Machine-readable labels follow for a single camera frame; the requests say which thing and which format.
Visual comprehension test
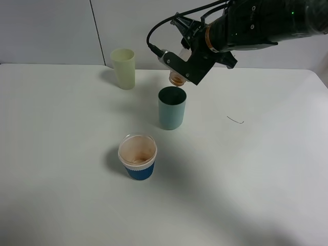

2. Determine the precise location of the teal plastic cup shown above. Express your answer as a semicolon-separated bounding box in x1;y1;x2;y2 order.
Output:
158;86;187;130

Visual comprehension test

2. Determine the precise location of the blue sleeved paper cup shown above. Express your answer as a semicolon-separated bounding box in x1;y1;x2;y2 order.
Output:
118;134;158;180

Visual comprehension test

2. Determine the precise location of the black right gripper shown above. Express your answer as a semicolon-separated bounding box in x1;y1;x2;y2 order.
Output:
171;15;237;69

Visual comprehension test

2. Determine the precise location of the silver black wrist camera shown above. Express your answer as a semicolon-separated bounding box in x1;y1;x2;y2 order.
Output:
158;50;216;85

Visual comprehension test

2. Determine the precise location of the black camera cable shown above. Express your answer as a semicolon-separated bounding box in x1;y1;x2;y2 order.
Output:
146;0;231;57

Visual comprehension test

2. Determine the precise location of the pale yellow plastic cup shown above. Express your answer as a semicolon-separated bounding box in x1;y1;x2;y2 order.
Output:
110;49;135;90

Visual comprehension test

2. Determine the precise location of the clear bottle with pink label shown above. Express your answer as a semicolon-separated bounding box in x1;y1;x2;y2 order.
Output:
169;48;191;87

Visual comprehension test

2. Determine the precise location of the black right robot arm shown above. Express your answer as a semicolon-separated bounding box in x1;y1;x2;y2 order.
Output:
171;1;327;68

